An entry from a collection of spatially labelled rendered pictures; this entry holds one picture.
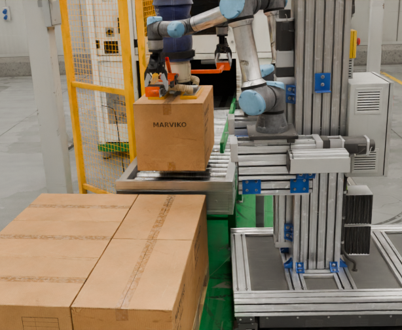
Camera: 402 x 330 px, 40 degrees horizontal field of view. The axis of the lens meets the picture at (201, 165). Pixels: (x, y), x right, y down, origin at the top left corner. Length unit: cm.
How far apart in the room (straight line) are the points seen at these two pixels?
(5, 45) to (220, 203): 992
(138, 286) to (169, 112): 117
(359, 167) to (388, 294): 63
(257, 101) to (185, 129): 82
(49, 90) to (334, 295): 240
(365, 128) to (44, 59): 229
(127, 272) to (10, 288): 48
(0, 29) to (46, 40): 872
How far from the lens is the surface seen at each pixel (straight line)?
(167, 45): 323
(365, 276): 307
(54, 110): 408
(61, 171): 419
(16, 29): 1260
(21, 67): 1251
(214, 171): 360
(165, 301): 218
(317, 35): 269
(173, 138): 313
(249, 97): 239
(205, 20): 267
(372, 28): 592
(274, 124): 254
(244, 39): 241
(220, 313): 308
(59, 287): 237
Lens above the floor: 169
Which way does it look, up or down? 18 degrees down
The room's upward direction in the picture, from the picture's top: 2 degrees counter-clockwise
